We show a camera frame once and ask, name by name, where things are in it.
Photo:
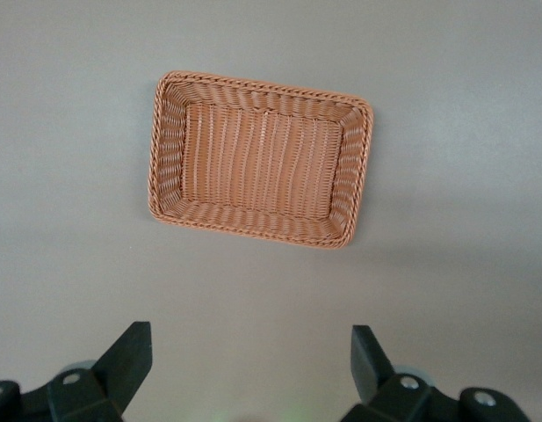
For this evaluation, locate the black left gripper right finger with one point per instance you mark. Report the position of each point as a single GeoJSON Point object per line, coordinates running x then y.
{"type": "Point", "coordinates": [398, 400]}

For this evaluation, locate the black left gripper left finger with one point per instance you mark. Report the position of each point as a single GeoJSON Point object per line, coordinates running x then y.
{"type": "Point", "coordinates": [99, 391]}

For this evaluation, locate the brown wicker basket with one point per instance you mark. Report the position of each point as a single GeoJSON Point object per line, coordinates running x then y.
{"type": "Point", "coordinates": [262, 162]}

